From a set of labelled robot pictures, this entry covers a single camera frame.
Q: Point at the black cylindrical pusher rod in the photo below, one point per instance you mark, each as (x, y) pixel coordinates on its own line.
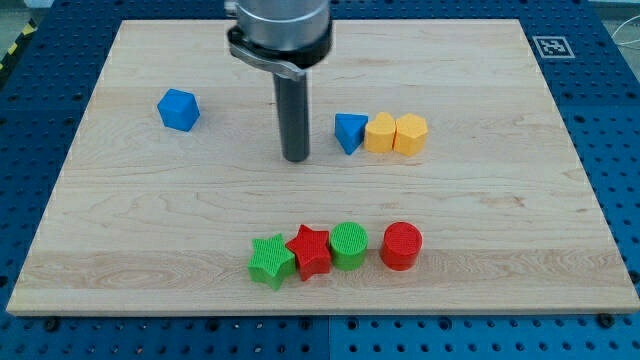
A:
(293, 117)

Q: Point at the blue triangle block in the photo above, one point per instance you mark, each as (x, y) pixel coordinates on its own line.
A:
(350, 130)

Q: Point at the yellow heart block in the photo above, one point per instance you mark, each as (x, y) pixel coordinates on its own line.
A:
(380, 133)

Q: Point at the blue cube block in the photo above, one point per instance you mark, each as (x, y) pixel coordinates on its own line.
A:
(178, 110)

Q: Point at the yellow hexagon block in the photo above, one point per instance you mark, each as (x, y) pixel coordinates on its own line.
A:
(411, 134)

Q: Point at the red star block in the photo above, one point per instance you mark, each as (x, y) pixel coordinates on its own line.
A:
(311, 250)

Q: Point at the wooden board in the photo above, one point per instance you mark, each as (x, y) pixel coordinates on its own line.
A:
(146, 220)

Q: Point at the green cylinder block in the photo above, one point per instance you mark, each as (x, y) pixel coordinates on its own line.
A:
(348, 244)

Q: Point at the green star block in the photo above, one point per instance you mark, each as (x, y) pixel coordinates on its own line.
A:
(271, 262)

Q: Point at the red cylinder block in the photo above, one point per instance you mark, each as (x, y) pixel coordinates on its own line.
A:
(402, 243)

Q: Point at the white fiducial marker tag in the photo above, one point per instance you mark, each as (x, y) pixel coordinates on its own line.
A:
(553, 47)

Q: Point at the yellow black hazard tape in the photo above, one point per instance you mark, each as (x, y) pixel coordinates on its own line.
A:
(18, 47)

